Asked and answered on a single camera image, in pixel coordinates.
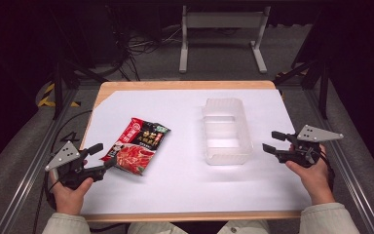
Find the yellow and black hazard tape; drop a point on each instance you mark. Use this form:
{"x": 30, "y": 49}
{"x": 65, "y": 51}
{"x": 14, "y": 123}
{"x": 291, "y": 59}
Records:
{"x": 45, "y": 103}

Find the aluminium frame rail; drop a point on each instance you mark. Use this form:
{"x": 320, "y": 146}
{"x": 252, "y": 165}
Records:
{"x": 347, "y": 169}
{"x": 29, "y": 177}

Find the white metal stand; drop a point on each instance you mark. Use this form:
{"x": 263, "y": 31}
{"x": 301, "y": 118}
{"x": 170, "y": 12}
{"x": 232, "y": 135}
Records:
{"x": 224, "y": 20}

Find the person's left hand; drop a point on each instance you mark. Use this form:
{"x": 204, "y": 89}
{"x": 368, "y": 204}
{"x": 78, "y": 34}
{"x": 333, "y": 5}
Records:
{"x": 68, "y": 198}

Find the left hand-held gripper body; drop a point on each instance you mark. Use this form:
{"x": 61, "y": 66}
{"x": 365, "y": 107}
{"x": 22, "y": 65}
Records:
{"x": 63, "y": 156}

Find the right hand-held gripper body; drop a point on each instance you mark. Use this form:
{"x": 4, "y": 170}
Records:
{"x": 316, "y": 134}

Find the clear plastic container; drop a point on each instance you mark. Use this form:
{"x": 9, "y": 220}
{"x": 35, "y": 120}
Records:
{"x": 227, "y": 136}

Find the white paper sheet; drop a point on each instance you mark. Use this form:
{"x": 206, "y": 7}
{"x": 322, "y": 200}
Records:
{"x": 175, "y": 185}

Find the person's right hand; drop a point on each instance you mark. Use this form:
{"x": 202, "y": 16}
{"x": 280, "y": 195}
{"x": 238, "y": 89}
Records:
{"x": 315, "y": 182}

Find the red and black seasoning packet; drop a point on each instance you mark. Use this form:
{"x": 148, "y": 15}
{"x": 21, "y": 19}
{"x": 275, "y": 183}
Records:
{"x": 139, "y": 146}

